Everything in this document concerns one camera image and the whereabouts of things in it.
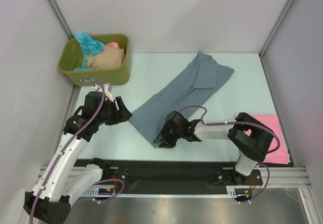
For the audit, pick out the aluminium corner post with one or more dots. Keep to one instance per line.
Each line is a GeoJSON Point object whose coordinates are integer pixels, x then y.
{"type": "Point", "coordinates": [285, 10]}
{"type": "Point", "coordinates": [60, 18]}

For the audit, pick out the beige t shirt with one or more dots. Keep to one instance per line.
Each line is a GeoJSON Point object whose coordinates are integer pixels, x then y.
{"type": "Point", "coordinates": [110, 58]}

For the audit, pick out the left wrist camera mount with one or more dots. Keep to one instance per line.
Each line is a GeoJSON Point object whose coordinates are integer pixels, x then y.
{"type": "Point", "coordinates": [106, 88]}

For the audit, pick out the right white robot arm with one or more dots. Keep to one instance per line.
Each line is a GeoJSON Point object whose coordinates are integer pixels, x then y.
{"type": "Point", "coordinates": [251, 137]}

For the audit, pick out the grey blue t shirt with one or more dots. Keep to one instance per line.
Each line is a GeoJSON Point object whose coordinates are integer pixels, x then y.
{"type": "Point", "coordinates": [195, 85]}

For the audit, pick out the right aluminium corner post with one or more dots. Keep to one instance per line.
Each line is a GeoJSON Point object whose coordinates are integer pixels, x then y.
{"type": "Point", "coordinates": [285, 10]}

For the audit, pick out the blue slotted cable duct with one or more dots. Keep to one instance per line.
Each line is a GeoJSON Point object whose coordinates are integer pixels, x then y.
{"type": "Point", "coordinates": [107, 192]}

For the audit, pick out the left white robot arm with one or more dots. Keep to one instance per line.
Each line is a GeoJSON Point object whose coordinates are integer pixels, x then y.
{"type": "Point", "coordinates": [52, 198]}

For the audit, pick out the left aluminium corner post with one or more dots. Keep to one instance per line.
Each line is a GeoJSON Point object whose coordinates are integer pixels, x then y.
{"type": "Point", "coordinates": [60, 18]}

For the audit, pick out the aluminium front rail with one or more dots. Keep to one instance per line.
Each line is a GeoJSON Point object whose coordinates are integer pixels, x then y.
{"type": "Point", "coordinates": [280, 177]}

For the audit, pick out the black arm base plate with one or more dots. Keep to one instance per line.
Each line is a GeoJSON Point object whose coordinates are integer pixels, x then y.
{"type": "Point", "coordinates": [179, 177]}

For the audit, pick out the turquoise t shirt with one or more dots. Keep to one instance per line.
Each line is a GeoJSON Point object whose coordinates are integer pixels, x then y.
{"type": "Point", "coordinates": [89, 46]}

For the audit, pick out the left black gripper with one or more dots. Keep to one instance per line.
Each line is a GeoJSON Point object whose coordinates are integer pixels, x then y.
{"type": "Point", "coordinates": [124, 114]}

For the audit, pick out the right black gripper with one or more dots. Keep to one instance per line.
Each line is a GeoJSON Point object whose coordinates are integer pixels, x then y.
{"type": "Point", "coordinates": [167, 142]}

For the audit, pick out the salmon pink t shirt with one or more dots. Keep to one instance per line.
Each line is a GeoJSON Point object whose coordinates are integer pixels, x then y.
{"type": "Point", "coordinates": [113, 44]}

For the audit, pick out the olive green plastic bin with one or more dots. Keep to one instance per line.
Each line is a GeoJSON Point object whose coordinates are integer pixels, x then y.
{"type": "Point", "coordinates": [72, 58]}

